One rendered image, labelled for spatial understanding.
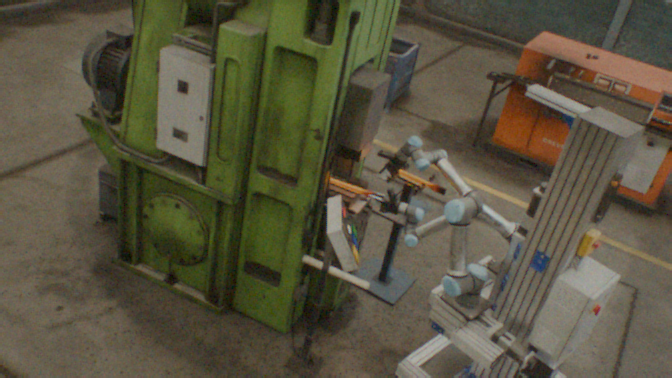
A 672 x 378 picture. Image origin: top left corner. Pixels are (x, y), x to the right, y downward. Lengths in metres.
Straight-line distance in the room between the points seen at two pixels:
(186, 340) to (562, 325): 2.29
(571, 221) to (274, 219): 1.74
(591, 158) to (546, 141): 4.08
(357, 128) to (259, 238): 0.99
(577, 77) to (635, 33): 4.10
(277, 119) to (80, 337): 1.85
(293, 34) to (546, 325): 2.04
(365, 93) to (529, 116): 3.89
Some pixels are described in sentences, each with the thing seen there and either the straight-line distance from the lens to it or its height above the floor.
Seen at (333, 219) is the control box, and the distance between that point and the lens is 3.39.
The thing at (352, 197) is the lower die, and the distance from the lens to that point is 3.97.
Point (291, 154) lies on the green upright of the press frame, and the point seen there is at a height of 1.30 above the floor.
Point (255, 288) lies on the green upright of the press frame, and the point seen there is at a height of 0.27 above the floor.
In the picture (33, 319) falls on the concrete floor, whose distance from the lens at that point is 4.46.
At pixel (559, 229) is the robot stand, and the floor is 1.45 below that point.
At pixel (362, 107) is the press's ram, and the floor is 1.64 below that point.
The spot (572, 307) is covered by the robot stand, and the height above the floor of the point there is 1.12.
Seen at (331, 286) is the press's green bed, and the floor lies 0.31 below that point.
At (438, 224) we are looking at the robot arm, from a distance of 3.81.
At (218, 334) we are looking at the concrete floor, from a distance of 4.30.
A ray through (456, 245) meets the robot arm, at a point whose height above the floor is 1.21.
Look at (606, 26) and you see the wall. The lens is 11.03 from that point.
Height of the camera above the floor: 3.07
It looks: 31 degrees down
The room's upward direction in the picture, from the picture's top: 12 degrees clockwise
